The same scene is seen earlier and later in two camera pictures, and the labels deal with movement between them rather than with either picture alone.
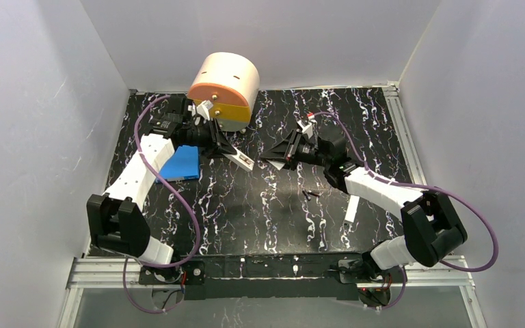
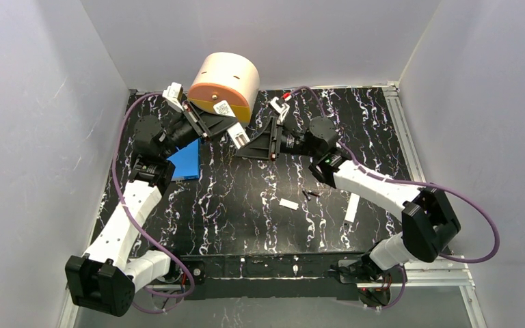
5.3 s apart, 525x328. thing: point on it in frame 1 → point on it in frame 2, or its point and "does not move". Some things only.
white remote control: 240,159 → 238,135
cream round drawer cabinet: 230,83 does not move
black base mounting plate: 271,277 does not move
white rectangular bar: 351,209 does not move
